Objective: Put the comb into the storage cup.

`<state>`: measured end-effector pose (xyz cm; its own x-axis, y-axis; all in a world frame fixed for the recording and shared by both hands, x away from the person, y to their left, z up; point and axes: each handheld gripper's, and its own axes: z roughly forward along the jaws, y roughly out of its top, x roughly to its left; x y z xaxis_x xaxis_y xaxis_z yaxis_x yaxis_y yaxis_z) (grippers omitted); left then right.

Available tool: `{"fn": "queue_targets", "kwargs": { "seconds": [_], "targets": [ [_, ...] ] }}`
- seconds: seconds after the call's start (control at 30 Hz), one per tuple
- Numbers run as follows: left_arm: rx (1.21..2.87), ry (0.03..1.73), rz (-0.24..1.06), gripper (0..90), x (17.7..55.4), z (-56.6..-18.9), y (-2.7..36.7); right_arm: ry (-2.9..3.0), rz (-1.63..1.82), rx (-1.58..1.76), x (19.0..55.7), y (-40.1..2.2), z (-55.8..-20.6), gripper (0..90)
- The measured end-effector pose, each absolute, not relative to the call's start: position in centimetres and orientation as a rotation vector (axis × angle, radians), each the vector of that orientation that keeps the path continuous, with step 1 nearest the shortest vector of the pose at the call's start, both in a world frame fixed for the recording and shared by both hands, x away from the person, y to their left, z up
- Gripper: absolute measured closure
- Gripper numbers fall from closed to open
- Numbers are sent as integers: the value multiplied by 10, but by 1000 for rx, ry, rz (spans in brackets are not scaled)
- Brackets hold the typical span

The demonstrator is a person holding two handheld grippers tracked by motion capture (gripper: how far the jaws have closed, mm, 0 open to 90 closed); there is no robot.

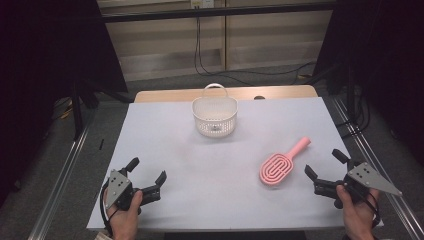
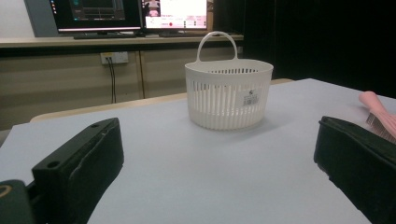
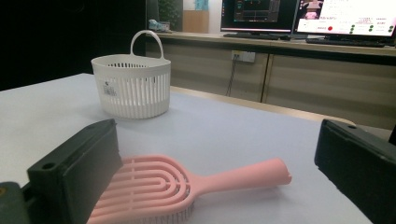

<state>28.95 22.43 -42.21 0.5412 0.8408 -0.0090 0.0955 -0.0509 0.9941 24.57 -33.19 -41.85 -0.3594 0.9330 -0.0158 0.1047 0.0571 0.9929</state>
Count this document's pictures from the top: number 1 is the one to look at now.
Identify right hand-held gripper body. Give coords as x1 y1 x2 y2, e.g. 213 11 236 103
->
342 161 403 205

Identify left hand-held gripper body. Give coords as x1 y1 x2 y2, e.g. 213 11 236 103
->
105 168 145 212

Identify pink hairbrush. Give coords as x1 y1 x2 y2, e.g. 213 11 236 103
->
259 136 312 186

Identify white plastic basket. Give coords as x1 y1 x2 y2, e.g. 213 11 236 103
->
191 82 239 139

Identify person's left hand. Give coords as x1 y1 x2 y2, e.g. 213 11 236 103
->
103 190 144 240

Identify person's right hand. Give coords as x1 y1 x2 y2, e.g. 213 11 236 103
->
334 184 381 240

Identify white table cover sheet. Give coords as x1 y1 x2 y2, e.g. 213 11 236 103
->
86 96 385 233

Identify wooden table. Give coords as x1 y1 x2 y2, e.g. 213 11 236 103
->
133 84 319 104

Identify black metal stand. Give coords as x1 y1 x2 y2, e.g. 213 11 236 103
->
71 79 101 141

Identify black curtain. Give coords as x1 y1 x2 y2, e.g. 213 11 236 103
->
313 0 424 166
0 0 129 204

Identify black horizontal bar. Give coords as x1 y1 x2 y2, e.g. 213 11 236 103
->
99 2 337 24

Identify metal floor rail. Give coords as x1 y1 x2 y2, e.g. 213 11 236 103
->
27 113 92 240
332 97 424 240

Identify left hand-held gripper black cable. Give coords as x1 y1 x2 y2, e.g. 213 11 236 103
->
99 180 116 238

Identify hand-held gripper black cable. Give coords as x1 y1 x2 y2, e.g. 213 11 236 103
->
364 191 382 231
99 180 116 238

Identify right hand-held gripper black cable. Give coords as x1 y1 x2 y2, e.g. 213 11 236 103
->
364 191 382 231

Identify black floor cables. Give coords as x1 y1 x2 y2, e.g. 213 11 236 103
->
335 94 372 138

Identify black wall cables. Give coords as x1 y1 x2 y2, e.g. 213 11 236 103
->
193 16 318 86

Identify white wall outlet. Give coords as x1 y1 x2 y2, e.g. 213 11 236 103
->
190 0 215 10

